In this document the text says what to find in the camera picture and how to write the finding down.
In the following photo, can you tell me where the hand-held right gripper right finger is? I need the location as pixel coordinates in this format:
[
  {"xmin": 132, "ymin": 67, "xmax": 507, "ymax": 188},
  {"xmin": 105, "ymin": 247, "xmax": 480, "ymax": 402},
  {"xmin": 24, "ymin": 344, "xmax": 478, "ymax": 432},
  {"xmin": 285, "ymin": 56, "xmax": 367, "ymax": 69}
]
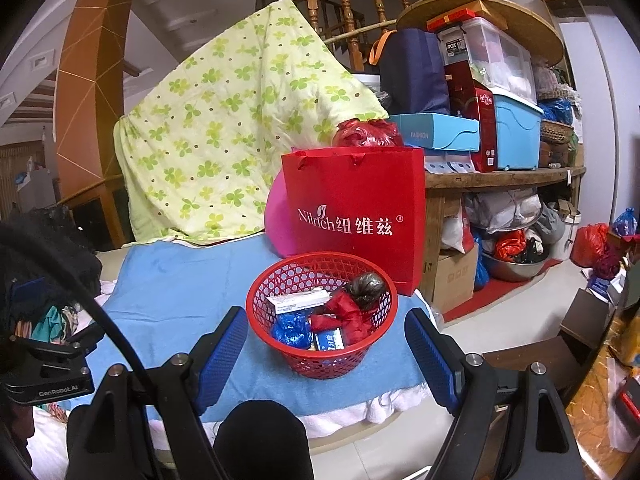
[{"xmin": 404, "ymin": 307, "xmax": 586, "ymax": 480}]

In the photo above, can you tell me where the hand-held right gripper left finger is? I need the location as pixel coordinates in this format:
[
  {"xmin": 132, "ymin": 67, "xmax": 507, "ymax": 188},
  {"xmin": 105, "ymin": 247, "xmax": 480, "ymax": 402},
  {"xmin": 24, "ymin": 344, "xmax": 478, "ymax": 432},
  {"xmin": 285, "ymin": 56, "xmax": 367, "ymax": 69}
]
[{"xmin": 65, "ymin": 305, "xmax": 251, "ymax": 480}]

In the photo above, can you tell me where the blue foil wrapper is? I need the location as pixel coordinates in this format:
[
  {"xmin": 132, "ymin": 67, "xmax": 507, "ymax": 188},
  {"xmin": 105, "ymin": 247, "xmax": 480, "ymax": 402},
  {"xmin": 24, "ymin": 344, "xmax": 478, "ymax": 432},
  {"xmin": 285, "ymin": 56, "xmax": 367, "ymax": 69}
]
[{"xmin": 271, "ymin": 311, "xmax": 313, "ymax": 348}]

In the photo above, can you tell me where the long white box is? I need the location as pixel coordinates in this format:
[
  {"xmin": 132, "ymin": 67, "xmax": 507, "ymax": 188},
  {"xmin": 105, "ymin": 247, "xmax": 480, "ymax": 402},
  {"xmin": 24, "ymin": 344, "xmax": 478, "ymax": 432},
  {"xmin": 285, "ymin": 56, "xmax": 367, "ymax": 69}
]
[{"xmin": 266, "ymin": 290, "xmax": 332, "ymax": 315}]

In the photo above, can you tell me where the red fabric bow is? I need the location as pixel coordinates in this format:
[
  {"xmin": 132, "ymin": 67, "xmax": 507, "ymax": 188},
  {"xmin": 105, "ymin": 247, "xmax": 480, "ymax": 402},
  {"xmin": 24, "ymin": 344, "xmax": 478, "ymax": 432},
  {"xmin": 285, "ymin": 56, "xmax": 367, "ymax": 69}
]
[{"xmin": 327, "ymin": 290, "xmax": 381, "ymax": 346}]

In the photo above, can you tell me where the dark wrapper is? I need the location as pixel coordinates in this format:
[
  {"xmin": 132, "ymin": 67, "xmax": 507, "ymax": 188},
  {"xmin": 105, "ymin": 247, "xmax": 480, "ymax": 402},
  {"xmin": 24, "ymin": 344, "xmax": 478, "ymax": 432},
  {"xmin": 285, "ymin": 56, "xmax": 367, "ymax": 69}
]
[{"xmin": 345, "ymin": 272, "xmax": 387, "ymax": 307}]

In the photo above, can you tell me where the red plastic mesh basket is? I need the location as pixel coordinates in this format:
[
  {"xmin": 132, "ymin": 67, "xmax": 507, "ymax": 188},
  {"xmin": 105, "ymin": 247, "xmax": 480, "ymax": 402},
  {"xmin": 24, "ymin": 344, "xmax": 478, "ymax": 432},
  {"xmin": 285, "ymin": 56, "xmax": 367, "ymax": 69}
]
[{"xmin": 246, "ymin": 251, "xmax": 399, "ymax": 380}]

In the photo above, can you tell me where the blue and white box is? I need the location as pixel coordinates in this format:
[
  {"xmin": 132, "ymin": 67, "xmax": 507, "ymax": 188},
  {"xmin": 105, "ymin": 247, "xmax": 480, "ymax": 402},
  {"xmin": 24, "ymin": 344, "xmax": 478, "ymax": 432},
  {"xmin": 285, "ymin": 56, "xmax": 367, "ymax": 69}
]
[{"xmin": 314, "ymin": 327, "xmax": 347, "ymax": 352}]

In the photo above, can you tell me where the teal cloth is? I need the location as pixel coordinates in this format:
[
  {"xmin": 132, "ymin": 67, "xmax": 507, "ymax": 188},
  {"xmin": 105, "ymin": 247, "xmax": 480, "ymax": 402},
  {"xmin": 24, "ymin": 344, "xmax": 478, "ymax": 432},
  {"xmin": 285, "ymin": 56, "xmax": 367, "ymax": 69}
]
[{"xmin": 42, "ymin": 305, "xmax": 76, "ymax": 341}]

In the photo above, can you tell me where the brown cardboard box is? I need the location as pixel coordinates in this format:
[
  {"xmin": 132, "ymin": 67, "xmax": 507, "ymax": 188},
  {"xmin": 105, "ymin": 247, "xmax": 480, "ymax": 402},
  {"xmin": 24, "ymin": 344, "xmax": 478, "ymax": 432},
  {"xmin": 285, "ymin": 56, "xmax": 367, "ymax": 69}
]
[{"xmin": 432, "ymin": 247, "xmax": 476, "ymax": 313}]

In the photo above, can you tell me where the light blue towel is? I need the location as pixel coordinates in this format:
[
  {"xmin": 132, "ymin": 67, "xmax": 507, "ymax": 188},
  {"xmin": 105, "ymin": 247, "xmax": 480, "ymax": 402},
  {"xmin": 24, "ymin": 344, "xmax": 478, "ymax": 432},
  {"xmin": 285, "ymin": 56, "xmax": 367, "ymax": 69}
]
[{"xmin": 92, "ymin": 240, "xmax": 436, "ymax": 423}]

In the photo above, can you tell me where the blue plastic bag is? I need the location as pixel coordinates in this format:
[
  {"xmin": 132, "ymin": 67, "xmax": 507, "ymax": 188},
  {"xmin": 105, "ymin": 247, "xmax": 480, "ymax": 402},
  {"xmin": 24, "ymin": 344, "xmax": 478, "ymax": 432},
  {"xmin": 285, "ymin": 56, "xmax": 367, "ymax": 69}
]
[
  {"xmin": 612, "ymin": 208, "xmax": 638, "ymax": 237},
  {"xmin": 474, "ymin": 252, "xmax": 490, "ymax": 291}
]

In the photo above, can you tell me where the white fleece blanket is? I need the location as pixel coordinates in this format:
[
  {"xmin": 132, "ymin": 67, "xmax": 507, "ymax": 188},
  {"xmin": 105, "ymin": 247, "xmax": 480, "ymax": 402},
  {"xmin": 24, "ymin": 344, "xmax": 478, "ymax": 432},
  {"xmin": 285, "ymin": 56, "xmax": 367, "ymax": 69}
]
[{"xmin": 30, "ymin": 385, "xmax": 441, "ymax": 480}]

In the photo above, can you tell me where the metal basin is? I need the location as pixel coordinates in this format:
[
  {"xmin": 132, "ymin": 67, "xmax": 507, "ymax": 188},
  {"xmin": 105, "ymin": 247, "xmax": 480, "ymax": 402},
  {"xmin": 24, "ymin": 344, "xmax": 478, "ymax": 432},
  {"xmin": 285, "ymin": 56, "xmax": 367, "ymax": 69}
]
[{"xmin": 482, "ymin": 250, "xmax": 551, "ymax": 282}]

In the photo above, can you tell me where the orange-red plastic bag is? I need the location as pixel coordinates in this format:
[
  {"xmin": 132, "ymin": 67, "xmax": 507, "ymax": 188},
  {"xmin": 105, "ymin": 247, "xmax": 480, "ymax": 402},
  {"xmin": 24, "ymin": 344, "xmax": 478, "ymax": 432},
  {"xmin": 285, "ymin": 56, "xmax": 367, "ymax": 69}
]
[{"xmin": 495, "ymin": 230, "xmax": 528, "ymax": 261}]

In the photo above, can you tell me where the black furry garment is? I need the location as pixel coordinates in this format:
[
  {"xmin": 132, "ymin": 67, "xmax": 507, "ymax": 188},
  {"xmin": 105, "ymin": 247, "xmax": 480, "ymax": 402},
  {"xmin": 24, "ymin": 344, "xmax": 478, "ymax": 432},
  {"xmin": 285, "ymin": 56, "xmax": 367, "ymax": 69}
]
[{"xmin": 0, "ymin": 212, "xmax": 103, "ymax": 301}]

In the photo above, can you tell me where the pink pillow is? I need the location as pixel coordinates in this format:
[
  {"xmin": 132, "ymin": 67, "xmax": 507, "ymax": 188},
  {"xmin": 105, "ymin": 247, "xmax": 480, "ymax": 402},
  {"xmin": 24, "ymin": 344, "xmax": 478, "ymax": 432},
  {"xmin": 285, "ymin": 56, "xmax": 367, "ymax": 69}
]
[{"xmin": 264, "ymin": 170, "xmax": 301, "ymax": 260}]

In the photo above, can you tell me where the dark brown box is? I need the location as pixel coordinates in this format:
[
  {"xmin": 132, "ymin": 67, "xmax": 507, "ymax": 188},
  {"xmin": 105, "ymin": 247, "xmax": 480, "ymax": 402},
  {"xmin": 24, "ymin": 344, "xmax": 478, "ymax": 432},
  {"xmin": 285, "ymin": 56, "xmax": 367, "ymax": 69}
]
[{"xmin": 560, "ymin": 287, "xmax": 616, "ymax": 351}]

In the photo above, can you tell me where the grey bag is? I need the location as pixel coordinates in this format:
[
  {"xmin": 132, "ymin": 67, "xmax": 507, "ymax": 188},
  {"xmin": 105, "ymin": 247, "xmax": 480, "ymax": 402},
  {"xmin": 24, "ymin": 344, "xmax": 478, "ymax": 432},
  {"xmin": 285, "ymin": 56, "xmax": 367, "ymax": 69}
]
[{"xmin": 465, "ymin": 191, "xmax": 543, "ymax": 233}]

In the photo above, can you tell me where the red paper shopping bag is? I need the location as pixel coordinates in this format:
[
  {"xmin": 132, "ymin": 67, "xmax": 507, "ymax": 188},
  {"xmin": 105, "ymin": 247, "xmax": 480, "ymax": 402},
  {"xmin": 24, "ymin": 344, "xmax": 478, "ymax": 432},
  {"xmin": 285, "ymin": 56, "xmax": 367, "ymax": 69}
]
[{"xmin": 281, "ymin": 146, "xmax": 427, "ymax": 297}]

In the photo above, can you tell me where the white bucket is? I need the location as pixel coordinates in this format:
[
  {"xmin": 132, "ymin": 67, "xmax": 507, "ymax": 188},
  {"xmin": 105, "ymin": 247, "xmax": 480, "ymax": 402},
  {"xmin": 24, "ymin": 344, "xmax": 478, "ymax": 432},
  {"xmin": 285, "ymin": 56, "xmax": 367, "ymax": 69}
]
[{"xmin": 557, "ymin": 210, "xmax": 583, "ymax": 261}]

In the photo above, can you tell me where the wooden table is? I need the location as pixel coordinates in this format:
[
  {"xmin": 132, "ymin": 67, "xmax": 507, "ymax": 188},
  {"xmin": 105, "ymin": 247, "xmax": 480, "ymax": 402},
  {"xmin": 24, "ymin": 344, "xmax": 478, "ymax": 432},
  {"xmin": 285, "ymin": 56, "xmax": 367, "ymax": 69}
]
[{"xmin": 425, "ymin": 165, "xmax": 586, "ymax": 311}]

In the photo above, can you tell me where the red plastic bag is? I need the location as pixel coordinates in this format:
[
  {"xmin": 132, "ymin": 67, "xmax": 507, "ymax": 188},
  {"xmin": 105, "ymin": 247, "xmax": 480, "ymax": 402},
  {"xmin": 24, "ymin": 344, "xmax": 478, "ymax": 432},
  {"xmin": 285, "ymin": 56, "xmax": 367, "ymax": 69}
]
[
  {"xmin": 571, "ymin": 223, "xmax": 610, "ymax": 268},
  {"xmin": 332, "ymin": 118, "xmax": 405, "ymax": 149}
]

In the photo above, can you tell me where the wooden lattice door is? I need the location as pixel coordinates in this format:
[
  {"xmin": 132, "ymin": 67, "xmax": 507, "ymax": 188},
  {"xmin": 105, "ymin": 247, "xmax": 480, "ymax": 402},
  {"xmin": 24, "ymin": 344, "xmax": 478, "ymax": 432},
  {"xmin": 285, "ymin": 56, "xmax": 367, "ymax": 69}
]
[{"xmin": 0, "ymin": 142, "xmax": 56, "ymax": 206}]

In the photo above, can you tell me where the green clover print quilt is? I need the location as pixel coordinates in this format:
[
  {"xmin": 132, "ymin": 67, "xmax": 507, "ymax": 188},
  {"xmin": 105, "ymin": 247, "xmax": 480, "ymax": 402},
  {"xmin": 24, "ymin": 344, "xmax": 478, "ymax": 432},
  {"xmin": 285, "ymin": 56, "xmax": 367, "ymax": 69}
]
[{"xmin": 113, "ymin": 0, "xmax": 390, "ymax": 247}]

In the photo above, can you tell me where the light blue cardboard box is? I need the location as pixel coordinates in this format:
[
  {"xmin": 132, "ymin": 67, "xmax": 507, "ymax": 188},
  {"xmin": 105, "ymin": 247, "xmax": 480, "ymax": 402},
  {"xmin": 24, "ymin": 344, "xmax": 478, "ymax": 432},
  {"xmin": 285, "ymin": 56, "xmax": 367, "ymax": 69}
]
[{"xmin": 387, "ymin": 112, "xmax": 482, "ymax": 152}]

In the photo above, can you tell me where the tall red box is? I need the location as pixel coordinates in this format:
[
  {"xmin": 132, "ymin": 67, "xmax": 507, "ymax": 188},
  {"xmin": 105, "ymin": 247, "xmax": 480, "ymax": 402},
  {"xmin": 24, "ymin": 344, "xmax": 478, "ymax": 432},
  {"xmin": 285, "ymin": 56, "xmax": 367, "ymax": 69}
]
[{"xmin": 444, "ymin": 62, "xmax": 497, "ymax": 173}]

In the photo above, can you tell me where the light blue storage bin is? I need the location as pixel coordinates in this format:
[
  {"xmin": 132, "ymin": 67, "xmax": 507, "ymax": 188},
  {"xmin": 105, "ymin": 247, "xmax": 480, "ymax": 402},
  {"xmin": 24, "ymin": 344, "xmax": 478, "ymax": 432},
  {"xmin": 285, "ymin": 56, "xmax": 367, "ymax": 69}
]
[{"xmin": 492, "ymin": 87, "xmax": 545, "ymax": 171}]

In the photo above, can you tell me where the wicker basket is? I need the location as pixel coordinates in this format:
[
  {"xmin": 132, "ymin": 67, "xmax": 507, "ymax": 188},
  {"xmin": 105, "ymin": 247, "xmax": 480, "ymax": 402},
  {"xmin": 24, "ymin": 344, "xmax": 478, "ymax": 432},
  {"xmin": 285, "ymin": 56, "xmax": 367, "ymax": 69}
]
[{"xmin": 540, "ymin": 119, "xmax": 573, "ymax": 146}]

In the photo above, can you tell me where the brown wooden pillar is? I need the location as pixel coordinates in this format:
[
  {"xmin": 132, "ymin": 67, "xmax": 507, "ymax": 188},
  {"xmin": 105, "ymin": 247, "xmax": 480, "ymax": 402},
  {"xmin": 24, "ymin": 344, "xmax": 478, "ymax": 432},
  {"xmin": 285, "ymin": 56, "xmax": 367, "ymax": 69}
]
[{"xmin": 52, "ymin": 0, "xmax": 145, "ymax": 251}]

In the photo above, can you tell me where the clear plastic storage bin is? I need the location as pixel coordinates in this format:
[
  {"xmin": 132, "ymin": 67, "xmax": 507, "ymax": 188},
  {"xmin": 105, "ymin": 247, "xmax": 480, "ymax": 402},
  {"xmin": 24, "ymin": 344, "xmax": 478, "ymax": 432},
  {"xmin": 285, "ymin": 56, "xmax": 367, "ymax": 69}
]
[{"xmin": 436, "ymin": 16, "xmax": 538, "ymax": 103}]

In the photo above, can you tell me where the flat orange-red box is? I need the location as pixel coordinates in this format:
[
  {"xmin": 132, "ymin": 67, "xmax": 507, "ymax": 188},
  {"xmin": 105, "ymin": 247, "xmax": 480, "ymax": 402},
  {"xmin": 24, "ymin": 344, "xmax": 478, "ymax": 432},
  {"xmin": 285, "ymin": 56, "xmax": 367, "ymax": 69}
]
[{"xmin": 426, "ymin": 7, "xmax": 476, "ymax": 31}]

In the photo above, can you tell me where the round wooden tabletop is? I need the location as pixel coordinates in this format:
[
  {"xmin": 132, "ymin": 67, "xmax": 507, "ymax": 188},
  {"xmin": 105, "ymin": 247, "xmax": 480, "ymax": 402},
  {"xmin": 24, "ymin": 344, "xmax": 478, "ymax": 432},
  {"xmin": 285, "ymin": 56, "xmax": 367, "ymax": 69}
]
[{"xmin": 396, "ymin": 0, "xmax": 565, "ymax": 67}]

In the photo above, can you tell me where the wooden stair railing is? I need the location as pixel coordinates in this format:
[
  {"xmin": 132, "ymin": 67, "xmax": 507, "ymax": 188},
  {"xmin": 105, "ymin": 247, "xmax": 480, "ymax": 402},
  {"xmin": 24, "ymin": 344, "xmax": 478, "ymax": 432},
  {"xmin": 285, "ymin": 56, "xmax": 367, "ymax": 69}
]
[{"xmin": 257, "ymin": 0, "xmax": 481, "ymax": 73}]

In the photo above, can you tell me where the black cable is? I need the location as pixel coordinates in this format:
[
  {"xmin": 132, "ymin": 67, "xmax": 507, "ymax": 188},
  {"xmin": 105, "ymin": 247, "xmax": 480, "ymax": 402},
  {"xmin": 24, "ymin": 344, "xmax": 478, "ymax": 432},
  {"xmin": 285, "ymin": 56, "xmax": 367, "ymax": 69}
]
[{"xmin": 0, "ymin": 232, "xmax": 201, "ymax": 480}]

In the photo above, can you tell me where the navy bag with orange straps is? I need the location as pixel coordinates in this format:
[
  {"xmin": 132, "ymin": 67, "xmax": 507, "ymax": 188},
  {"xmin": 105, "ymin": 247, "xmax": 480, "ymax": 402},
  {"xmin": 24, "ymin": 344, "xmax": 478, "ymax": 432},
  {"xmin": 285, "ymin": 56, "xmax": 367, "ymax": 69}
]
[{"xmin": 367, "ymin": 29, "xmax": 451, "ymax": 117}]

